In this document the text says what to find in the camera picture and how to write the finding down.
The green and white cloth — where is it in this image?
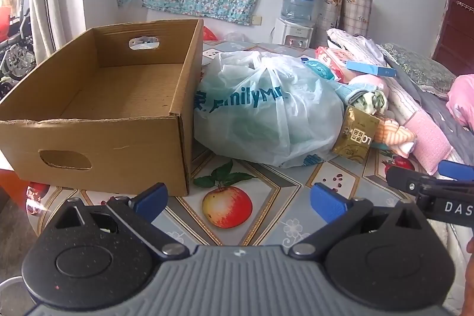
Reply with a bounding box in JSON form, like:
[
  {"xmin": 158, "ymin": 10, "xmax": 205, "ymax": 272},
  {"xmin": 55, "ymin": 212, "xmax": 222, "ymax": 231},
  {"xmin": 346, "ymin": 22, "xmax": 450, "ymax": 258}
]
[{"xmin": 355, "ymin": 88, "xmax": 389, "ymax": 117}]

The grey bed sheet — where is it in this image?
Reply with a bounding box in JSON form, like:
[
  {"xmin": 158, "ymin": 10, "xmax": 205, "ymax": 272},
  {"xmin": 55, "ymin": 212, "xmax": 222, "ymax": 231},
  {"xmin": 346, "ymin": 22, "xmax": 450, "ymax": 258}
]
[{"xmin": 385, "ymin": 57, "xmax": 474, "ymax": 166}]

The red and white tissue pack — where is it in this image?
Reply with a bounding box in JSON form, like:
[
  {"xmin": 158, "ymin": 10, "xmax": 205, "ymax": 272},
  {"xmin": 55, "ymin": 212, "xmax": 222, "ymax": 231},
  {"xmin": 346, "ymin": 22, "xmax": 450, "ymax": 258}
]
[{"xmin": 315, "ymin": 46, "xmax": 356, "ymax": 81}]

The pink rolled towel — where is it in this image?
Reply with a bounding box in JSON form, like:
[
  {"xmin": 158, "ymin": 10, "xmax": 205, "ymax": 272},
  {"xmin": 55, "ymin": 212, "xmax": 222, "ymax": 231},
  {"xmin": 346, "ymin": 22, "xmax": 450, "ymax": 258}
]
[{"xmin": 350, "ymin": 73, "xmax": 389, "ymax": 98}]

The beige floral rolled mat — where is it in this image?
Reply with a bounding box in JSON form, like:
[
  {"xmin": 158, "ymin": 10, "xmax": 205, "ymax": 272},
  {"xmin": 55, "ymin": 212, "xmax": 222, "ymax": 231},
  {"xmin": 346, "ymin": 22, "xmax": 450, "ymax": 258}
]
[{"xmin": 318, "ymin": 0, "xmax": 345, "ymax": 43}]

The orange striped soft toy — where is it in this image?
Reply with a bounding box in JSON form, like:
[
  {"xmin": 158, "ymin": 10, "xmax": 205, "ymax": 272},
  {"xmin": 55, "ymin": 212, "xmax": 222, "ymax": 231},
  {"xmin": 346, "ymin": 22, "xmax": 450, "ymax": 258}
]
[{"xmin": 372, "ymin": 118, "xmax": 417, "ymax": 158}]

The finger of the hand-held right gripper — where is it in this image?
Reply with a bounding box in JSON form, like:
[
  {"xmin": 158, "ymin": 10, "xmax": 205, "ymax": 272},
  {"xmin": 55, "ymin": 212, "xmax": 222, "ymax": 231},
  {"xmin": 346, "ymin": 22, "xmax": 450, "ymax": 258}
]
[
  {"xmin": 386, "ymin": 166, "xmax": 441, "ymax": 196},
  {"xmin": 438, "ymin": 160, "xmax": 474, "ymax": 180}
]

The dark red wooden door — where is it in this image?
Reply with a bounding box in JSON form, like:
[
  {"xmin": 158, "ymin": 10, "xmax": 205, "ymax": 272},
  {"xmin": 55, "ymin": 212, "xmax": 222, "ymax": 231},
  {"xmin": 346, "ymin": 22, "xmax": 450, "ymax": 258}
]
[{"xmin": 431, "ymin": 0, "xmax": 474, "ymax": 76}]

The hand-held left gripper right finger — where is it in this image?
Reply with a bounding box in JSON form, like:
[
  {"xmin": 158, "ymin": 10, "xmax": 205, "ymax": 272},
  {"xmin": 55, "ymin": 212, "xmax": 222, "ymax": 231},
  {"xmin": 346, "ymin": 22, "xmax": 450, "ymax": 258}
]
[{"xmin": 288, "ymin": 183, "xmax": 439, "ymax": 261}]

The white plastic shopping bag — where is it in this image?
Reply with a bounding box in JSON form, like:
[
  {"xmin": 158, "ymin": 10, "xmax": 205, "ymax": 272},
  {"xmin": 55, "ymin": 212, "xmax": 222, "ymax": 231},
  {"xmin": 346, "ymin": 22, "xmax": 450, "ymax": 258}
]
[{"xmin": 193, "ymin": 50, "xmax": 350, "ymax": 169}]

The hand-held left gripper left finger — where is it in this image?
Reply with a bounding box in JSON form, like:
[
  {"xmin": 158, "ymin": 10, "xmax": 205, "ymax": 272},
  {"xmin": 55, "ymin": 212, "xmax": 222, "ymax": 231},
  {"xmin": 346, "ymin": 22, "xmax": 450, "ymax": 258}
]
[{"xmin": 39, "ymin": 183, "xmax": 191, "ymax": 261}]

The green floral pillow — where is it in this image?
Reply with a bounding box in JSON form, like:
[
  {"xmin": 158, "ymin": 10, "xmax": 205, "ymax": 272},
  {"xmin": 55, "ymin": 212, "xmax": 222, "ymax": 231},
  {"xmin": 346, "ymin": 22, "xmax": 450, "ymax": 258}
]
[{"xmin": 381, "ymin": 43, "xmax": 458, "ymax": 98}]

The orange plastic stool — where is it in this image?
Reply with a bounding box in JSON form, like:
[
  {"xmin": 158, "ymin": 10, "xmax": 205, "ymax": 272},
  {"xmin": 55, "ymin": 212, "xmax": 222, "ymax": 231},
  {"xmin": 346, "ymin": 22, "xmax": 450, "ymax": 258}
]
[{"xmin": 0, "ymin": 168, "xmax": 34, "ymax": 216}]

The pink quilt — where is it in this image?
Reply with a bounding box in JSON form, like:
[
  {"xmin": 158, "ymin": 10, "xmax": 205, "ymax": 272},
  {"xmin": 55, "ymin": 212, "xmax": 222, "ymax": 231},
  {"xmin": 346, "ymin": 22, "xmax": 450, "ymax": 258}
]
[{"xmin": 446, "ymin": 75, "xmax": 474, "ymax": 133}]

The plaid rolled mat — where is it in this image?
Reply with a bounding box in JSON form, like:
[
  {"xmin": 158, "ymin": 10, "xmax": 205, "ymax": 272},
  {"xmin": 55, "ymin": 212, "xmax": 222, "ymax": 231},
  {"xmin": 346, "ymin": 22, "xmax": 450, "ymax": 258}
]
[{"xmin": 341, "ymin": 0, "xmax": 373, "ymax": 39}]

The blue flat box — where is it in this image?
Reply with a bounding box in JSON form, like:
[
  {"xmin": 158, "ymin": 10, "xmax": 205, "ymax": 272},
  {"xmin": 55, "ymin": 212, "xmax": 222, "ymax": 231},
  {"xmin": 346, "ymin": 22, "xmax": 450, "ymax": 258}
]
[{"xmin": 346, "ymin": 60, "xmax": 396, "ymax": 78}]

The pink textured towel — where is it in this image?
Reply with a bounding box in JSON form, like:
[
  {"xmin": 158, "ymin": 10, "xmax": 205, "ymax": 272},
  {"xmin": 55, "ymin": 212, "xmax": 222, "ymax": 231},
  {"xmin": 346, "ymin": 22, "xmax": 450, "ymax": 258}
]
[{"xmin": 403, "ymin": 112, "xmax": 452, "ymax": 176}]

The brown cardboard box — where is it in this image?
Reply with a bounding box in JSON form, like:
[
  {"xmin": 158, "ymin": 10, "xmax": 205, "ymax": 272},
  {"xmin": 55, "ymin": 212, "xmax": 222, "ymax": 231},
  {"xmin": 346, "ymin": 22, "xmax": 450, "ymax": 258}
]
[{"xmin": 0, "ymin": 19, "xmax": 204, "ymax": 197}]

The blue water jug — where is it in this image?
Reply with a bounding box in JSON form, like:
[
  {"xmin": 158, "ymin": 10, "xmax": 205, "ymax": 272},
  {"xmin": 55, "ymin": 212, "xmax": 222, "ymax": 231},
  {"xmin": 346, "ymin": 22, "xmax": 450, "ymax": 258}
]
[{"xmin": 281, "ymin": 0, "xmax": 318, "ymax": 24}]

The teal plastic packet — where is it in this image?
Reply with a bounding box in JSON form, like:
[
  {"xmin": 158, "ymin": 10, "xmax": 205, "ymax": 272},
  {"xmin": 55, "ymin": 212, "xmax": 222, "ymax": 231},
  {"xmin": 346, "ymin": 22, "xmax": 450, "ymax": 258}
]
[{"xmin": 302, "ymin": 57, "xmax": 337, "ymax": 81}]

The gold foil packet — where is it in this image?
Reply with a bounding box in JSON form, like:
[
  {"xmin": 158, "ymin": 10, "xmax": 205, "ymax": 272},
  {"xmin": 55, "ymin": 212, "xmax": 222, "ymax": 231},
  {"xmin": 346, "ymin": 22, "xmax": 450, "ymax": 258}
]
[{"xmin": 331, "ymin": 106, "xmax": 381, "ymax": 165}]

